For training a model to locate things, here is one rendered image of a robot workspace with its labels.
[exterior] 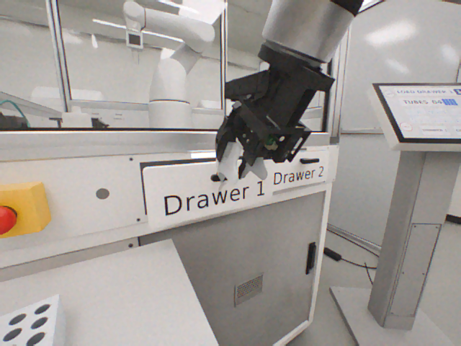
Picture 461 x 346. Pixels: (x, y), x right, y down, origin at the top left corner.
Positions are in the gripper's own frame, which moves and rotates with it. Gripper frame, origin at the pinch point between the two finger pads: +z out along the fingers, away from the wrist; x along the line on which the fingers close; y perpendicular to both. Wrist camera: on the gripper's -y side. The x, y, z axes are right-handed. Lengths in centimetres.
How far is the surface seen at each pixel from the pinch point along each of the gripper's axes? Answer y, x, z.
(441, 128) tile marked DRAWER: 4, 77, -14
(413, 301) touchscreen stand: 51, 93, 50
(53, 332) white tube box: 13.8, -24.7, 4.7
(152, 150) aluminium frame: -11.1, -12.1, 3.2
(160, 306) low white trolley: 14.6, -14.8, 8.7
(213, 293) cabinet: 12.3, 1.2, 39.6
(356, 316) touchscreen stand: 48, 80, 74
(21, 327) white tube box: 12.1, -27.7, 5.9
